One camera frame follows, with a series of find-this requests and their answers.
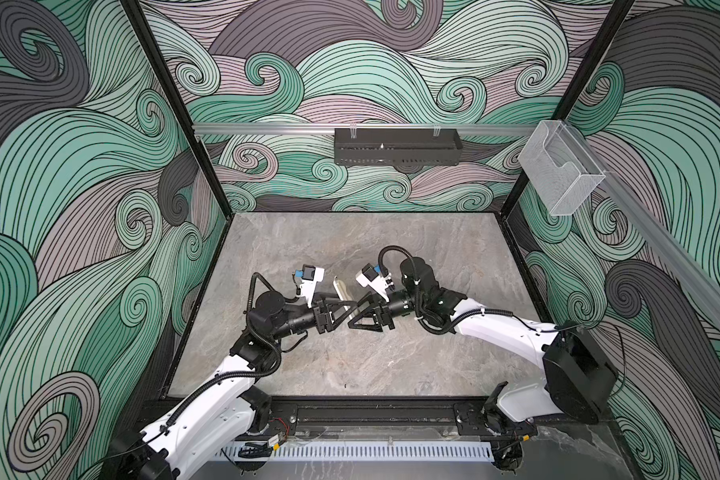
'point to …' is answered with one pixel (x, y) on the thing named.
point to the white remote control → (341, 290)
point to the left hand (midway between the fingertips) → (353, 303)
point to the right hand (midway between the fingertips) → (352, 321)
